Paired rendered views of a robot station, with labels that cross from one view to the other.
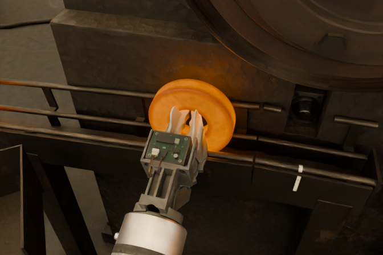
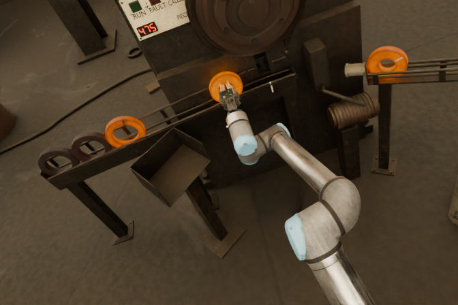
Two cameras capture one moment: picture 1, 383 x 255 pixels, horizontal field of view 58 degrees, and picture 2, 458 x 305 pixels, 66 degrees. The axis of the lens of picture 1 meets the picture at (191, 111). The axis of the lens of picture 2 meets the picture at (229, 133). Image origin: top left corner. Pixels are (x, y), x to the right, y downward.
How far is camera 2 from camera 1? 1.05 m
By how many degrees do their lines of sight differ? 7
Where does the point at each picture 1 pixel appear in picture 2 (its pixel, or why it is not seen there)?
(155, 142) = (221, 94)
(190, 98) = (223, 78)
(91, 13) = (169, 70)
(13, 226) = (186, 157)
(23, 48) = (73, 134)
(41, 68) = not seen: hidden behind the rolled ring
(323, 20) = (249, 37)
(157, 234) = (238, 115)
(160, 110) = (214, 89)
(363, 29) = (259, 34)
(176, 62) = (210, 71)
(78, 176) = not seen: hidden behind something
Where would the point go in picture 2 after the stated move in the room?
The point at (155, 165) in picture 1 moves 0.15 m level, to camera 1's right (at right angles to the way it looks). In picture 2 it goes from (226, 100) to (257, 83)
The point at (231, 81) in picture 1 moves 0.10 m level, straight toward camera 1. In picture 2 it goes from (232, 67) to (238, 77)
